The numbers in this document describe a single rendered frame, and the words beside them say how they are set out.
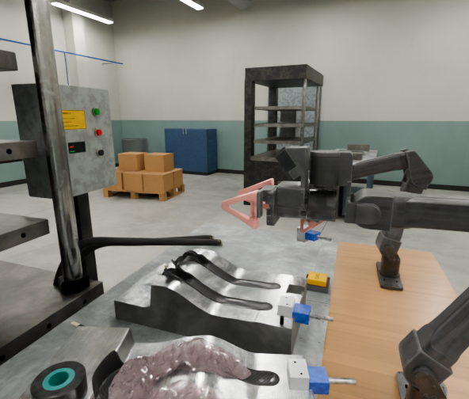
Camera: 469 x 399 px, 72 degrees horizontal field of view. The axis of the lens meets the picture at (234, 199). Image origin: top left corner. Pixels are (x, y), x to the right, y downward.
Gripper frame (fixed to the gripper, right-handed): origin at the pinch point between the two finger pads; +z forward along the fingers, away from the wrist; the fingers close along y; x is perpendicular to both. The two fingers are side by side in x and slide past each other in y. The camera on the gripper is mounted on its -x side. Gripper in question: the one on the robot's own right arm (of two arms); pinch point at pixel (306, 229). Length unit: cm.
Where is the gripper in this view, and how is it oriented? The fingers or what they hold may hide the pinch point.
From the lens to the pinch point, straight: 127.4
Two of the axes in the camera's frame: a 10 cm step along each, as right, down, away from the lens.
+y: -7.1, 1.8, -6.9
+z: -3.3, 7.8, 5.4
